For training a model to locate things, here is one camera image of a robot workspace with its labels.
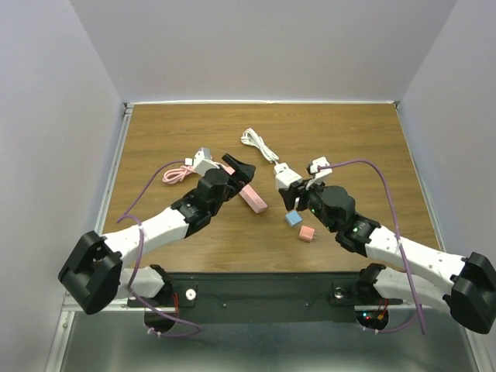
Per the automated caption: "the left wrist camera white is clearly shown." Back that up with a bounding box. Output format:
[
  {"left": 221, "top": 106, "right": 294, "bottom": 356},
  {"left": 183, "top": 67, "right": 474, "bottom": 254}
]
[{"left": 184, "top": 147, "right": 219, "bottom": 176}]

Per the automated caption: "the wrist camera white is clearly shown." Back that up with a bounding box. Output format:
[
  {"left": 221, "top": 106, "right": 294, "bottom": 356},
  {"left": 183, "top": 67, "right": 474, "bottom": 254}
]
[
  {"left": 184, "top": 147, "right": 219, "bottom": 176},
  {"left": 306, "top": 157, "right": 332, "bottom": 190}
]

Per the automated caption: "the pink usb charger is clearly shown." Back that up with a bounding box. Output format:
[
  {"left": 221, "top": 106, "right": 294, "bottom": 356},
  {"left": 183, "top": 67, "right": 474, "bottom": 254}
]
[{"left": 298, "top": 226, "right": 318, "bottom": 243}]

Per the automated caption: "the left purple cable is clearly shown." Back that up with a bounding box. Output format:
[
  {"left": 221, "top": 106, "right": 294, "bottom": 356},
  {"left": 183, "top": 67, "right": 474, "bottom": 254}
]
[{"left": 115, "top": 159, "right": 202, "bottom": 338}]

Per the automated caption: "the pink power strip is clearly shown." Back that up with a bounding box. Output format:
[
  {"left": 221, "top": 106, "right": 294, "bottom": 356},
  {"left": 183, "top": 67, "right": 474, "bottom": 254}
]
[{"left": 239, "top": 184, "right": 267, "bottom": 214}]

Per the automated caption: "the white power strip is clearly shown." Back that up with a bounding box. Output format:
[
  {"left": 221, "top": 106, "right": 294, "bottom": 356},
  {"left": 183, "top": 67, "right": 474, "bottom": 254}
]
[{"left": 274, "top": 163, "right": 303, "bottom": 190}]

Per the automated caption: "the aluminium frame rail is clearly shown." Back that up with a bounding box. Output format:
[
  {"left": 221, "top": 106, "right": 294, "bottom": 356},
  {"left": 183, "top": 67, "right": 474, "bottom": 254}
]
[{"left": 62, "top": 287, "right": 133, "bottom": 315}]

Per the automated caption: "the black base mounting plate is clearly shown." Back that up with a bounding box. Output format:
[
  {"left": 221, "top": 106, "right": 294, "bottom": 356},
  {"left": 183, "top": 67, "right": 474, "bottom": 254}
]
[{"left": 150, "top": 272, "right": 400, "bottom": 325}]

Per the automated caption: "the blue usb charger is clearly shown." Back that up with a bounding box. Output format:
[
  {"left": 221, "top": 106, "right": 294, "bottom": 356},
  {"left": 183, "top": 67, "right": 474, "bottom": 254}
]
[{"left": 284, "top": 210, "right": 302, "bottom": 227}]

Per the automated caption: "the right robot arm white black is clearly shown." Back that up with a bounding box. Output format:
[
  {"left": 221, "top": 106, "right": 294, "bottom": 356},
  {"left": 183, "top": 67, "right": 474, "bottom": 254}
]
[{"left": 276, "top": 180, "right": 495, "bottom": 334}]

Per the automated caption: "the white power cord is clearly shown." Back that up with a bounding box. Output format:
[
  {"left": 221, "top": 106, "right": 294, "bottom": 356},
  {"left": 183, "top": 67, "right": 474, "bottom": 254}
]
[{"left": 239, "top": 128, "right": 281, "bottom": 165}]

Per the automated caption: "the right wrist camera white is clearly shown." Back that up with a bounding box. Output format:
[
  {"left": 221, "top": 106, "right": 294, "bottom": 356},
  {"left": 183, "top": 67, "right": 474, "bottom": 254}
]
[{"left": 306, "top": 157, "right": 332, "bottom": 190}]

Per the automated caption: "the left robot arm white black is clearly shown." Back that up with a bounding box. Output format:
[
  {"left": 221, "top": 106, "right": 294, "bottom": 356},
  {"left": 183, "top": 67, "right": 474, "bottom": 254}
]
[{"left": 58, "top": 154, "right": 256, "bottom": 315}]

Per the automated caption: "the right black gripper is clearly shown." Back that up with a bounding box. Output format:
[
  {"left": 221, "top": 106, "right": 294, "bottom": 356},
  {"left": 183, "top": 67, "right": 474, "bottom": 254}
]
[{"left": 279, "top": 175, "right": 337, "bottom": 233}]

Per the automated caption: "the pink power cord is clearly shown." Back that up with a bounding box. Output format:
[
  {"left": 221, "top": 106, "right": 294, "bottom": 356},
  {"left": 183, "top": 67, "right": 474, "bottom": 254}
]
[{"left": 161, "top": 164, "right": 198, "bottom": 185}]

